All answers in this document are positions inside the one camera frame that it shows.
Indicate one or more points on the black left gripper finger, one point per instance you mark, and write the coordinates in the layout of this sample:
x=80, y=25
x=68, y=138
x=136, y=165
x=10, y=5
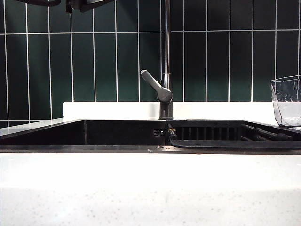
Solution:
x=94, y=4

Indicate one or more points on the clear plastic mug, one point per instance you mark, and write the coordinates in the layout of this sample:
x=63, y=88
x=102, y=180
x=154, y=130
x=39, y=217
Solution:
x=287, y=110

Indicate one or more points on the dark metal kitchen faucet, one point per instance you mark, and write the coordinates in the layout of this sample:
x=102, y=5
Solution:
x=166, y=110

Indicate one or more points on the black kitchen sink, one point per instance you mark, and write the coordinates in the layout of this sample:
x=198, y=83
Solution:
x=117, y=134

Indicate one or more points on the black sink drain rack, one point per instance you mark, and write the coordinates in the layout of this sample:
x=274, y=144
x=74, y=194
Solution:
x=211, y=144

